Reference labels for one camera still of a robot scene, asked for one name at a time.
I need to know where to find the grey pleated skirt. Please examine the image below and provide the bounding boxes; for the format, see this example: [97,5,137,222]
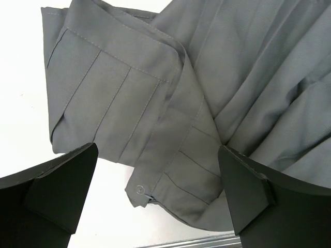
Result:
[41,1,330,231]

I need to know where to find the aluminium table edge rail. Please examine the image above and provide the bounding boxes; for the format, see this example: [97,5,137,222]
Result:
[145,234,242,248]

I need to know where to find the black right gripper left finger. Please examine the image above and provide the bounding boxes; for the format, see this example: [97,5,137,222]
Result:
[1,143,98,248]

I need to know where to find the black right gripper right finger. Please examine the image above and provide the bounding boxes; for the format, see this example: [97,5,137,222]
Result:
[218,146,330,248]

